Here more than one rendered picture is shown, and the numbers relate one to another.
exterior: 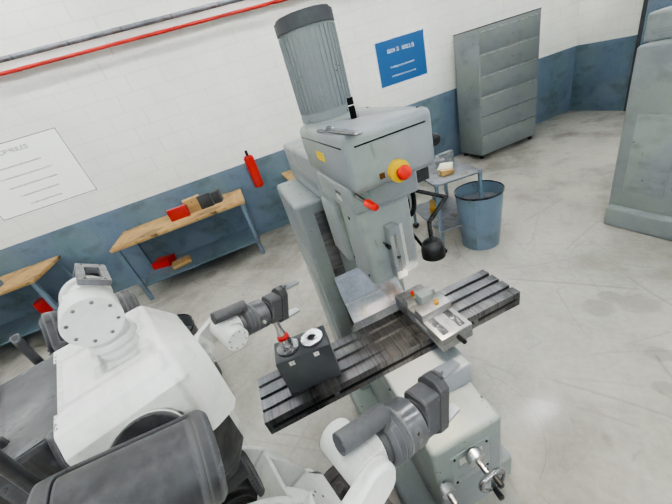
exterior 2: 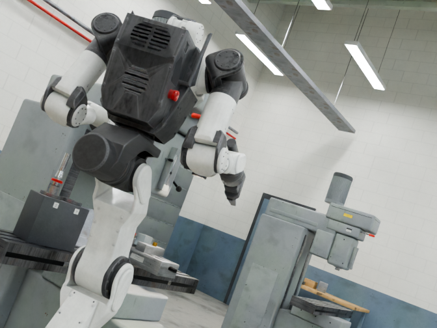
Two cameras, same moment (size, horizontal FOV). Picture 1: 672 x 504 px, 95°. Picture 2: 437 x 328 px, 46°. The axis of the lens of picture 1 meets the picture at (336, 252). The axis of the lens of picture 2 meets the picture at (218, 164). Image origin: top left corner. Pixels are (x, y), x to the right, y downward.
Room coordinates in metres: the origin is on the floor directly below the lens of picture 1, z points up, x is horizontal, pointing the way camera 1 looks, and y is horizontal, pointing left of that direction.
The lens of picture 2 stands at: (-1.01, 1.26, 1.28)
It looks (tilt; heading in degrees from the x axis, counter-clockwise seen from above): 6 degrees up; 318
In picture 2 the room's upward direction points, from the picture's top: 21 degrees clockwise
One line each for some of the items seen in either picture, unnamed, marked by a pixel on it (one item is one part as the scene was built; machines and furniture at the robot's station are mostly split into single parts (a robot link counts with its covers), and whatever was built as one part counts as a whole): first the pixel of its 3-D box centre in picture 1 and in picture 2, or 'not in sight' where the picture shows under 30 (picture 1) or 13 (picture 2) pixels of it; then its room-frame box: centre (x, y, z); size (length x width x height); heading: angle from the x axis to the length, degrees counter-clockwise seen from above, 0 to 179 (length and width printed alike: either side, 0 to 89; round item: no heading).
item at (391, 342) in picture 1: (391, 341); (103, 265); (1.01, -0.12, 0.93); 1.24 x 0.23 x 0.08; 102
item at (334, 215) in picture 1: (359, 218); not in sight; (1.21, -0.14, 1.47); 0.24 x 0.19 x 0.26; 102
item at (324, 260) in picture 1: (357, 291); (27, 253); (1.63, -0.06, 0.78); 0.50 x 0.47 x 1.56; 12
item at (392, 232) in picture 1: (395, 251); (169, 169); (0.91, -0.20, 1.44); 0.04 x 0.04 x 0.21; 12
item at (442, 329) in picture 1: (430, 310); (143, 254); (1.02, -0.32, 1.02); 0.35 x 0.15 x 0.11; 14
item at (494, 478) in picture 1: (485, 470); not in sight; (0.53, -0.28, 0.67); 0.16 x 0.12 x 0.12; 12
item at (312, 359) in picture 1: (307, 358); (52, 219); (0.93, 0.25, 1.07); 0.22 x 0.12 x 0.20; 95
